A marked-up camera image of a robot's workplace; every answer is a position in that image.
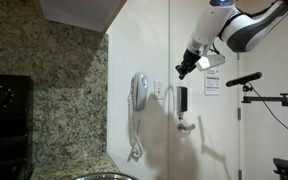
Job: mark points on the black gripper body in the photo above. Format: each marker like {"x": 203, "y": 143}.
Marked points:
{"x": 191, "y": 60}

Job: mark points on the white wall light switch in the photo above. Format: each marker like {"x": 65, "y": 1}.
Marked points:
{"x": 158, "y": 90}

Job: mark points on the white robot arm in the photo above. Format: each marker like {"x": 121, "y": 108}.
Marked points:
{"x": 214, "y": 23}

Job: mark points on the black electronic door lock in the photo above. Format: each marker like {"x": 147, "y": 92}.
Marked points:
{"x": 183, "y": 99}

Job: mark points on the white paper door notice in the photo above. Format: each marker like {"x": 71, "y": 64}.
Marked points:
{"x": 212, "y": 83}

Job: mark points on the metal deadbolt knob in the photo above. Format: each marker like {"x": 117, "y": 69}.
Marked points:
{"x": 181, "y": 116}

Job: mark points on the metal door hinge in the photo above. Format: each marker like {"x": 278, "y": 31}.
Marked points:
{"x": 238, "y": 56}
{"x": 239, "y": 113}
{"x": 239, "y": 174}

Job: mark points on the white door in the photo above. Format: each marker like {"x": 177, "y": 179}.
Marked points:
{"x": 210, "y": 140}

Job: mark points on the granite kitchen counter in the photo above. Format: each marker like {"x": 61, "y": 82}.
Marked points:
{"x": 67, "y": 170}

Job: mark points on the black countertop appliance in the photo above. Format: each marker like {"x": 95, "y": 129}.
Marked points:
{"x": 7, "y": 133}

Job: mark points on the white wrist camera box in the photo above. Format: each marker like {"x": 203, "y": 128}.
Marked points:
{"x": 210, "y": 61}

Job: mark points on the grey wall telephone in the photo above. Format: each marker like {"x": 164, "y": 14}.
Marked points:
{"x": 139, "y": 90}

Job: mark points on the black bar stereo camera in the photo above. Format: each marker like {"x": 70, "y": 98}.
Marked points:
{"x": 244, "y": 79}

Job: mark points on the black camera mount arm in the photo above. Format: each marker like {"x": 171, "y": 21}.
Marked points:
{"x": 267, "y": 99}

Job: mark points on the white-bottomed wall cabinet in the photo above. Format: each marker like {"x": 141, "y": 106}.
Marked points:
{"x": 80, "y": 13}

